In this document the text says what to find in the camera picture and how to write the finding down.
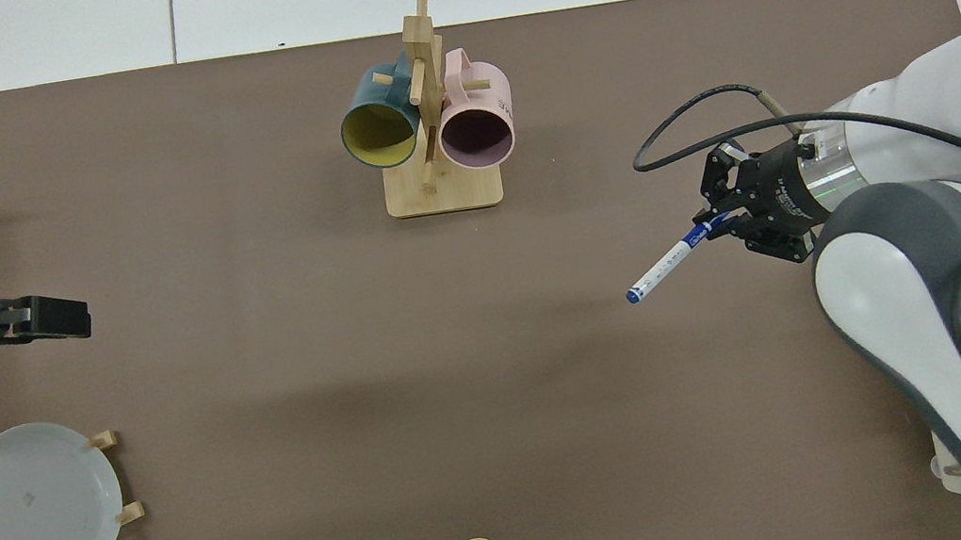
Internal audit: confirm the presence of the blue and white marker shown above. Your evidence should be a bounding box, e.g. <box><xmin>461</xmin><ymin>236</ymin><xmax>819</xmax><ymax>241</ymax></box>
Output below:
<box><xmin>614</xmin><ymin>211</ymin><xmax>743</xmax><ymax>306</ymax></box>

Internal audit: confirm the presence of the grey plate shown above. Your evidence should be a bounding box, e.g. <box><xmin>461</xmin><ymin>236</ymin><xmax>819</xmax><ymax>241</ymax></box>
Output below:
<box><xmin>0</xmin><ymin>411</ymin><xmax>129</xmax><ymax>540</ymax></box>

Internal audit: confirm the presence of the wooden plate rack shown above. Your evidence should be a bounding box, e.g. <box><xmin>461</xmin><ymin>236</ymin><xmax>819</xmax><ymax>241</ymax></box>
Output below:
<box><xmin>0</xmin><ymin>425</ymin><xmax>150</xmax><ymax>540</ymax></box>

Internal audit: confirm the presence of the pink mug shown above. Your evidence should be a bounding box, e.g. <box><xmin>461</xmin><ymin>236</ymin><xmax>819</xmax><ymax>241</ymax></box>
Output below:
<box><xmin>424</xmin><ymin>41</ymin><xmax>522</xmax><ymax>175</ymax></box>

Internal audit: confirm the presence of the wooden cup stand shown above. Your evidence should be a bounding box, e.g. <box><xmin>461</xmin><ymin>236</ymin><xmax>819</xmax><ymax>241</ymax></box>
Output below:
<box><xmin>355</xmin><ymin>0</ymin><xmax>508</xmax><ymax>222</ymax></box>

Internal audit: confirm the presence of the brown table cloth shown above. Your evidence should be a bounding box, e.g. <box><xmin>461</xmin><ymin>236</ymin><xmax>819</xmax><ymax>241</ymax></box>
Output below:
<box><xmin>0</xmin><ymin>0</ymin><xmax>961</xmax><ymax>540</ymax></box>

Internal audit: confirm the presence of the dark teal mug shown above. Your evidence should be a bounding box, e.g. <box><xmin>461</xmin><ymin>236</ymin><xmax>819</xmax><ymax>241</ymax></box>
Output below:
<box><xmin>330</xmin><ymin>49</ymin><xmax>432</xmax><ymax>174</ymax></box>

